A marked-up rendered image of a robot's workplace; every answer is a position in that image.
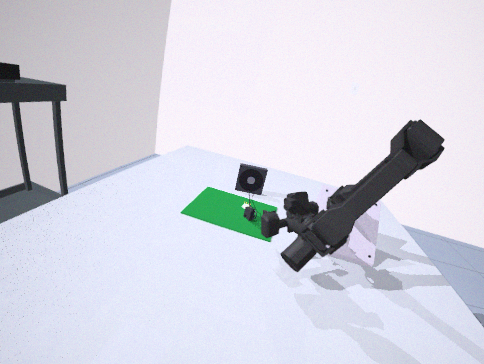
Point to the black cable with plug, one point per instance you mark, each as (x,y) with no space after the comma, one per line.
(249,212)

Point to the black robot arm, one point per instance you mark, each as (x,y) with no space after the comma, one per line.
(414,147)

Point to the green circuit board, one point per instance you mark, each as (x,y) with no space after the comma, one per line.
(226,210)

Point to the dark grey square fan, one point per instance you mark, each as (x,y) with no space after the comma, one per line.
(251,178)

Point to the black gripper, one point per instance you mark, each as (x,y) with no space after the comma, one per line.
(271,223)

